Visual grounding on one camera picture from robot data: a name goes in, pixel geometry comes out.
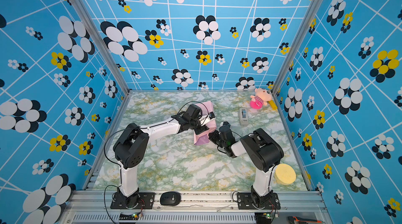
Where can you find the black computer mouse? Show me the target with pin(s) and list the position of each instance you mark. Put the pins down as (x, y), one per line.
(171, 198)

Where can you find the aluminium frame post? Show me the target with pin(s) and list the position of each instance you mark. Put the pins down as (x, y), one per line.
(85, 17)
(298, 39)

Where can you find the aluminium frame post left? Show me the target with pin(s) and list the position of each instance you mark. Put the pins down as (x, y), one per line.
(85, 17)

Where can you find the yellow round sponge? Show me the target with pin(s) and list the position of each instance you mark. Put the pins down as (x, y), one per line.
(284, 174)

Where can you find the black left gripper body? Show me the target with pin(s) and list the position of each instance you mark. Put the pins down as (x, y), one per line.
(196, 125)

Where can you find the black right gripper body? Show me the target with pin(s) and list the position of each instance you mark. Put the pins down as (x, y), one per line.
(217, 139)

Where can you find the pink plush pig toy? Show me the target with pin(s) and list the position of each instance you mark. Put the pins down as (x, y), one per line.
(260, 99)

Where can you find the purple wrapping paper sheet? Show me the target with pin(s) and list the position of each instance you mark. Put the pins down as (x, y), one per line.
(203, 137)

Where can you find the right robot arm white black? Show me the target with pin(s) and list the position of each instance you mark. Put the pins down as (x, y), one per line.
(265, 154)

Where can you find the aluminium front rail base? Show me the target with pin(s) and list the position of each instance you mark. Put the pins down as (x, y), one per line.
(196, 207)

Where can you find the orange black tool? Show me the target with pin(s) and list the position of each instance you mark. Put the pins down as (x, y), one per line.
(299, 220)

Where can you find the aluminium frame post right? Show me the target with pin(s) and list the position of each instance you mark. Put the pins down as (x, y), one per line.
(298, 39)

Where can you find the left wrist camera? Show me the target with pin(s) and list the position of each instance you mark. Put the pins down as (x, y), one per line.
(209, 117)

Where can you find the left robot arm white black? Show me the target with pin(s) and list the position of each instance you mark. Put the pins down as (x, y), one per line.
(131, 146)

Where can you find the green circuit board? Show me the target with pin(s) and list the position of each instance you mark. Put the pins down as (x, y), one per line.
(264, 217)
(127, 217)

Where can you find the green circuit board left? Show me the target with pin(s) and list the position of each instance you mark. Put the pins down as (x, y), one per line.
(127, 217)

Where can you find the green circuit board right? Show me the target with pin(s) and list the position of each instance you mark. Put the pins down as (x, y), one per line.
(264, 217)

